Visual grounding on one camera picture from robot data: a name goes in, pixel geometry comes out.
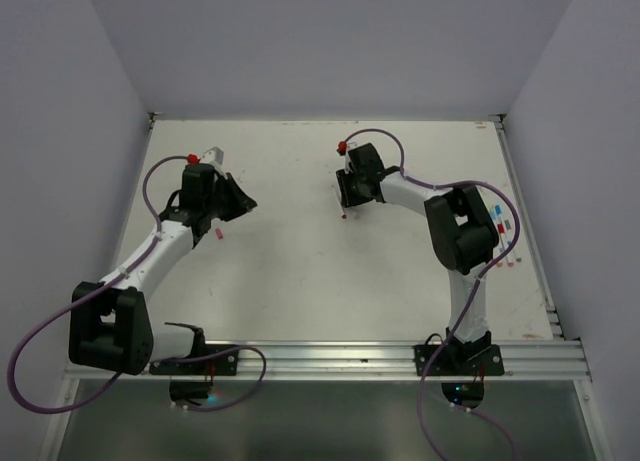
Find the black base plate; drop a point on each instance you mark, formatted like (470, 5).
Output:
(208, 360)
(456, 361)

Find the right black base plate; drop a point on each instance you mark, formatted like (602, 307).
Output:
(456, 361)

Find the white pen blue cap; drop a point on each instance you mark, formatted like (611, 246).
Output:
(498, 218)

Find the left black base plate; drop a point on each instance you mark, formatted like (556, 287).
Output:
(208, 360)

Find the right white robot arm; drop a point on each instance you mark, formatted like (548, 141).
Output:
(462, 233)

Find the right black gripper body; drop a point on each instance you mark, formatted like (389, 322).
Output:
(351, 186)

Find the aluminium front rail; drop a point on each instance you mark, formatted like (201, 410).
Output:
(395, 361)

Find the white pen red cap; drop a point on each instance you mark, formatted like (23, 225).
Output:
(502, 246)

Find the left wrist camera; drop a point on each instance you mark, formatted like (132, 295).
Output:
(213, 156)

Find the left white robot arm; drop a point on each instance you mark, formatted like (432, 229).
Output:
(110, 326)

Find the white pen red tip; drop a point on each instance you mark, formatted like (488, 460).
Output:
(342, 210)

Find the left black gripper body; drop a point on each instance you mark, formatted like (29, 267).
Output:
(225, 203)

